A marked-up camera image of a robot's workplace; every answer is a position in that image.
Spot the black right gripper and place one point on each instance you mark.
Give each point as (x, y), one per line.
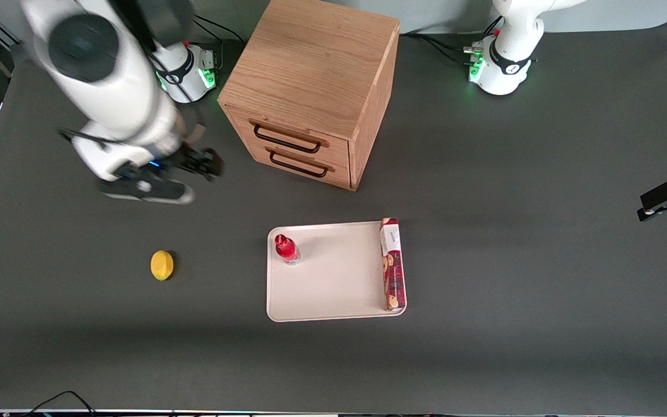
(193, 160)

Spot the red coke bottle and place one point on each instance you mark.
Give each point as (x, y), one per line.
(286, 249)

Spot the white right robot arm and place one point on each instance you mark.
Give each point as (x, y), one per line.
(107, 75)

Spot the white plastic tray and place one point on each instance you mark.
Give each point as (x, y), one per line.
(339, 284)

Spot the yellow lemon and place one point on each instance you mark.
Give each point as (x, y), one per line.
(161, 265)

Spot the wooden drawer front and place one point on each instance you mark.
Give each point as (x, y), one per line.
(333, 145)
(339, 174)

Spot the wooden drawer cabinet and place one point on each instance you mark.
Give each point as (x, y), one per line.
(310, 63)

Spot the dark grey table mat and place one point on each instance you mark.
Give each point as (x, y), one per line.
(484, 260)

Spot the red cookie box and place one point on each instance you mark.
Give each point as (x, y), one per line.
(392, 266)

